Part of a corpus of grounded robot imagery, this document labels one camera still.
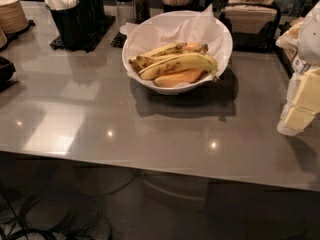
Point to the black condiment rack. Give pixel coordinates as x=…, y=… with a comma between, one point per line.
x=286, y=43

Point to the upper yellow banana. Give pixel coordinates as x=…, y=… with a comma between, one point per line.
x=165, y=49

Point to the orange banana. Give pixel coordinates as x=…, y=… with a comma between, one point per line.
x=188, y=76
x=195, y=47

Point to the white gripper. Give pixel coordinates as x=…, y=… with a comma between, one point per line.
x=310, y=40

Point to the white paper liner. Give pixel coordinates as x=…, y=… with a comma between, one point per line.
x=186, y=27

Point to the front black utensil cup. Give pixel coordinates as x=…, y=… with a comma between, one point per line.
x=68, y=24

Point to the small middle banana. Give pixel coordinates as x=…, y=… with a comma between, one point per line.
x=140, y=62

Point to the orange lower banana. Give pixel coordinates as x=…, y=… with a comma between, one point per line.
x=188, y=76

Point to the rear black utensil cup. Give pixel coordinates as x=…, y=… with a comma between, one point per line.
x=92, y=12

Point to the white bowl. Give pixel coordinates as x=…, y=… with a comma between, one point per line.
x=173, y=89

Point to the salt shaker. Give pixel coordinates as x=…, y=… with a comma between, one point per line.
x=125, y=14

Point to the back orange banana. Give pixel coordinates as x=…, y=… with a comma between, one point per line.
x=195, y=47

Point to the black object left edge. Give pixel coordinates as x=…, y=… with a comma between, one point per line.
x=7, y=69

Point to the pepper shaker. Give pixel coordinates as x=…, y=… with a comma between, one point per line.
x=141, y=10

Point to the large front yellow banana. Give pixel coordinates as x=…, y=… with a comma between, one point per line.
x=180, y=63

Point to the brown napkin dispenser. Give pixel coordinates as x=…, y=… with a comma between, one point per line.
x=252, y=23

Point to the black utensil cup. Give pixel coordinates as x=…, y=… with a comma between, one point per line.
x=92, y=12
x=68, y=24

